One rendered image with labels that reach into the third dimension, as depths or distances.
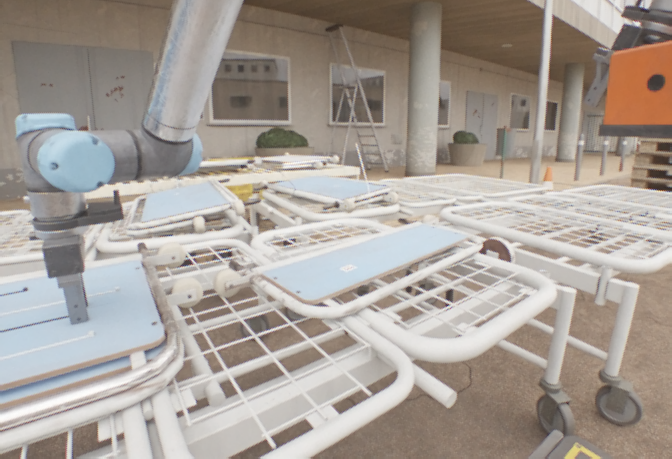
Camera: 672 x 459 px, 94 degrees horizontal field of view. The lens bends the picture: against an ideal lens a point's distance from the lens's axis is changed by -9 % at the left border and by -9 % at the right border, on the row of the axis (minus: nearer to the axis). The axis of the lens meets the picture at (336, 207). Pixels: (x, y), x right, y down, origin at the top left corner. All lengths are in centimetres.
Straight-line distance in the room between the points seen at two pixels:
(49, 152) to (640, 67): 54
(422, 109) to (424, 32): 141
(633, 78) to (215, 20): 40
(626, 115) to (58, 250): 65
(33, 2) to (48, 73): 101
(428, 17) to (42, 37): 630
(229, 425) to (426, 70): 677
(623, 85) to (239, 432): 59
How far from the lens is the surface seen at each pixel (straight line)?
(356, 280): 81
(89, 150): 50
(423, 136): 692
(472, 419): 128
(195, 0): 46
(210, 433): 59
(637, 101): 25
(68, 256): 62
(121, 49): 669
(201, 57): 48
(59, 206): 63
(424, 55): 707
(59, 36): 674
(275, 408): 61
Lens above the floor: 86
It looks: 12 degrees down
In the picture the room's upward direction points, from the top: straight up
